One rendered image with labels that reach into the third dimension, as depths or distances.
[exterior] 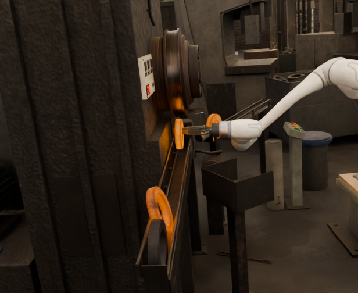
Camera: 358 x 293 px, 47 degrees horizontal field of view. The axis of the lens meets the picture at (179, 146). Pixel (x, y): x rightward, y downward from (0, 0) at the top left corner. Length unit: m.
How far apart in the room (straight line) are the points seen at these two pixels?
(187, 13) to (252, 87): 1.14
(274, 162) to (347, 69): 1.11
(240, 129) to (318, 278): 0.92
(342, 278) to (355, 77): 1.06
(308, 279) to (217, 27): 3.27
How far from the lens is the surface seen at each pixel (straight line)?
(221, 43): 4.93
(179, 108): 2.15
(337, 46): 6.01
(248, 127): 2.08
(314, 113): 4.45
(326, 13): 11.08
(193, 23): 5.01
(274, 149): 2.99
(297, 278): 2.42
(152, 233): 1.29
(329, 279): 2.44
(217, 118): 2.78
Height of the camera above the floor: 1.34
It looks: 16 degrees down
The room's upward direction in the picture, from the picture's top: 6 degrees counter-clockwise
